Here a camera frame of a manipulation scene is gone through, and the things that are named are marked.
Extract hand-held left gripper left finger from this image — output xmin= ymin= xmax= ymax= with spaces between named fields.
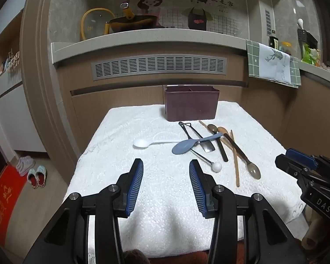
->
xmin=22 ymin=158 xmax=144 ymax=264

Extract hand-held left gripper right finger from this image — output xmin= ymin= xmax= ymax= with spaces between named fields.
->
xmin=189 ymin=159 xmax=310 ymax=264

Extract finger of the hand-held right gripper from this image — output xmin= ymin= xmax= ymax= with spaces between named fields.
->
xmin=275 ymin=154 xmax=303 ymax=180
xmin=285 ymin=148 xmax=320 ymax=170

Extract metal stirrer with white ball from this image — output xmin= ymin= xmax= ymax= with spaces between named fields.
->
xmin=178 ymin=121 xmax=223 ymax=172

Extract translucent brown long spoon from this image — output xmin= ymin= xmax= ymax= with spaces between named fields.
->
xmin=224 ymin=133 xmax=262 ymax=180

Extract shovel-shaped metal spoon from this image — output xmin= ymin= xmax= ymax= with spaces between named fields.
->
xmin=186 ymin=121 xmax=216 ymax=153

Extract wooden chopstick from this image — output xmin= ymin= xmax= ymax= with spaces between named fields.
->
xmin=199 ymin=120 xmax=223 ymax=143
xmin=230 ymin=130 xmax=240 ymax=187

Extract blue plastic rice scoop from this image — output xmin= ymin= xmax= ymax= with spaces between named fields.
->
xmin=172 ymin=132 xmax=224 ymax=155

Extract grey spoon with black handle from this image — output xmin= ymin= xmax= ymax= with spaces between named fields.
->
xmin=207 ymin=124 xmax=229 ymax=162

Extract white plastic spoon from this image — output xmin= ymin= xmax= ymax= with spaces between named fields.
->
xmin=133 ymin=139 xmax=182 ymax=148

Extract light wooden spoon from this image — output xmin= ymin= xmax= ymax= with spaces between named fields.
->
xmin=217 ymin=126 xmax=232 ymax=144

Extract maroon plastic utensil holder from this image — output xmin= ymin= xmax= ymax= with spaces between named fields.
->
xmin=164 ymin=85 xmax=220 ymax=122

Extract person's right hand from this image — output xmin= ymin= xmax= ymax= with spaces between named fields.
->
xmin=302 ymin=212 xmax=323 ymax=251

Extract white textured towel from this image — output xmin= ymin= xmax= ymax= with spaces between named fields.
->
xmin=63 ymin=100 xmax=306 ymax=259

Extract patterned green slippers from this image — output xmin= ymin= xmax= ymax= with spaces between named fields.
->
xmin=27 ymin=165 xmax=47 ymax=189

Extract green checked dish towel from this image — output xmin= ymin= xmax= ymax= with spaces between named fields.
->
xmin=246 ymin=40 xmax=302 ymax=89

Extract green packet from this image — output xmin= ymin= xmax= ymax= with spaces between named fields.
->
xmin=302 ymin=43 xmax=321 ymax=67

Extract white shoes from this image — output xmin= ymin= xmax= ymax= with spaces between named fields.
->
xmin=16 ymin=156 xmax=36 ymax=177

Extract black utensil rack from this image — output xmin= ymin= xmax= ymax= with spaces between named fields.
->
xmin=297 ymin=29 xmax=318 ymax=48

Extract grey ventilation grille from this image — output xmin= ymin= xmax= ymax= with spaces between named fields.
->
xmin=92 ymin=55 xmax=228 ymax=81

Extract red floor mat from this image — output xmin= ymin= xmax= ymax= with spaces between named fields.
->
xmin=0 ymin=164 xmax=27 ymax=243

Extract glass lid with yellow rim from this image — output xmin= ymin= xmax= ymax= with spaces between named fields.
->
xmin=81 ymin=9 xmax=116 ymax=41

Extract shelf clutter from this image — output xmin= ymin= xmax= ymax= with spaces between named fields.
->
xmin=0 ymin=49 xmax=20 ymax=78

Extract white wall box with vent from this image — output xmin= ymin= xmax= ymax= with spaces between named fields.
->
xmin=259 ymin=0 xmax=276 ymax=37

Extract dark wok with yellow handle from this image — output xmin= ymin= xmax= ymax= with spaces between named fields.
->
xmin=104 ymin=3 xmax=159 ymax=35

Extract cartoon couple wall sticker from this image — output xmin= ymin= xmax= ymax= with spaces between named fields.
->
xmin=137 ymin=0 xmax=235 ymax=31

